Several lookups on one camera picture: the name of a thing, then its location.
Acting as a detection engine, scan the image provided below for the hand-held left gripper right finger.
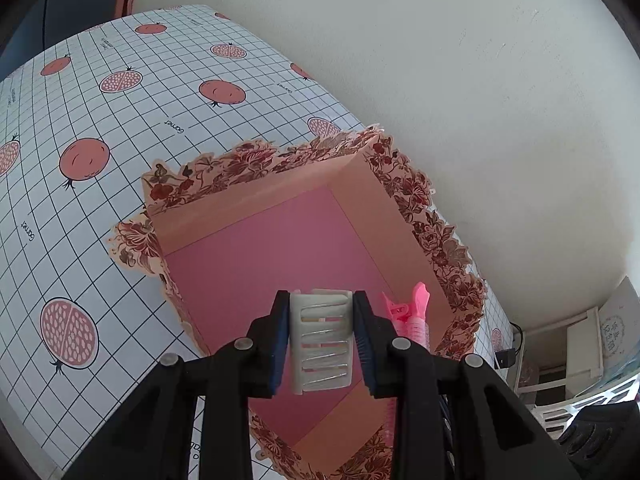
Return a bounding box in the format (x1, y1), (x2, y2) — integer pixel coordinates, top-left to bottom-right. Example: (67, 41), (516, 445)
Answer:
(352, 290), (596, 480)

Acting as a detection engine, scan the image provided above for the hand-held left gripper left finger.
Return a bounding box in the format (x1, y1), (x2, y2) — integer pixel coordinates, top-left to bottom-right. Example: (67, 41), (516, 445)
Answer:
(62, 290), (291, 480)

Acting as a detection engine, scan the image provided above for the white hair clip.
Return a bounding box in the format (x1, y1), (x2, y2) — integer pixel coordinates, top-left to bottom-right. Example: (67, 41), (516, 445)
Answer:
(289, 288), (357, 395)

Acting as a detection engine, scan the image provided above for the floral paper box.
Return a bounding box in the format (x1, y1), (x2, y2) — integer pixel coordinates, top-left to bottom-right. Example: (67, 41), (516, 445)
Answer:
(109, 124), (488, 480)

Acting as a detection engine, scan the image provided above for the desktop with pomegranate tablecloth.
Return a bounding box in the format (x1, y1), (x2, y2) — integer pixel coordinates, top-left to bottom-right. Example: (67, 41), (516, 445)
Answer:
(0, 5), (517, 480)

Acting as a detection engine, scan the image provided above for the pink hair clip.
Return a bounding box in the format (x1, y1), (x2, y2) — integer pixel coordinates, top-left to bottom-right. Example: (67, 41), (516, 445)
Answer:
(381, 282), (432, 443)

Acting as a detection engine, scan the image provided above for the black power adapter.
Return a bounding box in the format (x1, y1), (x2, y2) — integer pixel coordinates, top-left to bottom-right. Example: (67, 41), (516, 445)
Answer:
(494, 325), (524, 369)

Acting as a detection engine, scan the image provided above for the white shelf rack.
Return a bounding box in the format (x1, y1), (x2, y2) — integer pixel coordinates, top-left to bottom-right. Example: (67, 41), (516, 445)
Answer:
(515, 305), (602, 402)

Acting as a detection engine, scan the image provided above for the white chair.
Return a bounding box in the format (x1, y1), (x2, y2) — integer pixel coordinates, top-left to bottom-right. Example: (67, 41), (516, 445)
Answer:
(530, 374), (640, 442)

